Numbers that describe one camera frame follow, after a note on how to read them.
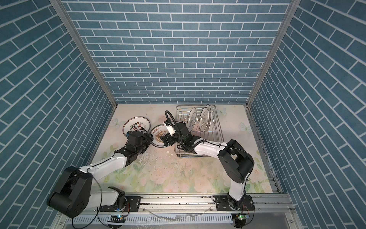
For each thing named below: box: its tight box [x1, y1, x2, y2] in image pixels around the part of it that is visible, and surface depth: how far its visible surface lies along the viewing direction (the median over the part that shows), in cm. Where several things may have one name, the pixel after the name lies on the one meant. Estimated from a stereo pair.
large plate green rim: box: [122, 116, 152, 137], surface depth 107 cm
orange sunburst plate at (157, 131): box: [150, 124, 171, 148], surface depth 103 cm
